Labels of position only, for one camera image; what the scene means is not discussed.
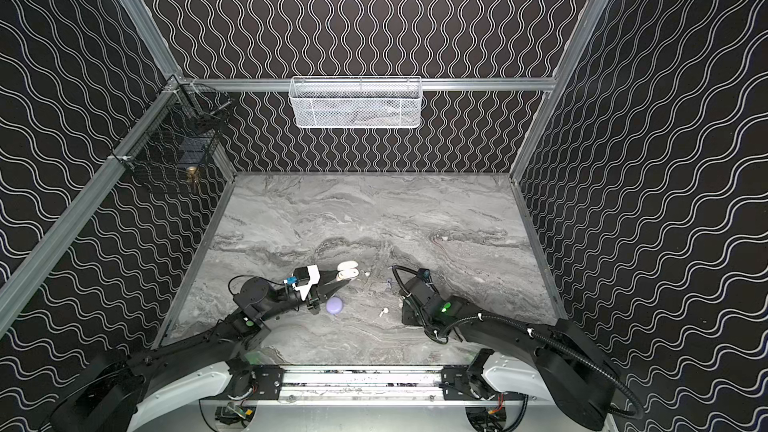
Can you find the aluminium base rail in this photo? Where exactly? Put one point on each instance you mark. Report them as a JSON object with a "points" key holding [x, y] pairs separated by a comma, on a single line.
{"points": [[389, 385]]}

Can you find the black wire basket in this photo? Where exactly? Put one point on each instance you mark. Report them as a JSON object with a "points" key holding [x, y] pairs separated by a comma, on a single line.
{"points": [[186, 133]]}

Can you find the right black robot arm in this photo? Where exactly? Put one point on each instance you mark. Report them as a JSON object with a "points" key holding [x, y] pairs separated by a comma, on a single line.
{"points": [[581, 379]]}

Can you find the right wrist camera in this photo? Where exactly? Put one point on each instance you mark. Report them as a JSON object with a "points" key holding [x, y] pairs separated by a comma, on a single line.
{"points": [[425, 275]]}

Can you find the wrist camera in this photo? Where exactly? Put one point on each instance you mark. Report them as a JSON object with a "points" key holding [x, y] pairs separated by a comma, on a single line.
{"points": [[425, 275], [303, 279]]}

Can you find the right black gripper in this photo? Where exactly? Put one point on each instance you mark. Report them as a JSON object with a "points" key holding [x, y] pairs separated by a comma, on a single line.
{"points": [[411, 310]]}

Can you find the beige earbud charging case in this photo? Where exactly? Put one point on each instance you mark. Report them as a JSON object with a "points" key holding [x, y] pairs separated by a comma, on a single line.
{"points": [[347, 270]]}

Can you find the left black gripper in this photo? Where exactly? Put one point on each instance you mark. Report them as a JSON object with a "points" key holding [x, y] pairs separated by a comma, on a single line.
{"points": [[315, 291]]}

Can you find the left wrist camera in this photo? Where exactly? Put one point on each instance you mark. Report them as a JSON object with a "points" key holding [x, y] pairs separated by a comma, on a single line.
{"points": [[303, 279]]}

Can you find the purple round charging case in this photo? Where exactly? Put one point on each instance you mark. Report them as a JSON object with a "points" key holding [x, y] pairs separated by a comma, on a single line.
{"points": [[334, 305]]}

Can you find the white wire mesh basket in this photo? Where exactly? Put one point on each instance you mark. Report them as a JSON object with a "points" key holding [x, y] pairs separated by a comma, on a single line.
{"points": [[356, 102]]}

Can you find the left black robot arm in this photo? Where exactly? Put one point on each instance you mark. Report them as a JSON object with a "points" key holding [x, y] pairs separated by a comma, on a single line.
{"points": [[123, 392]]}

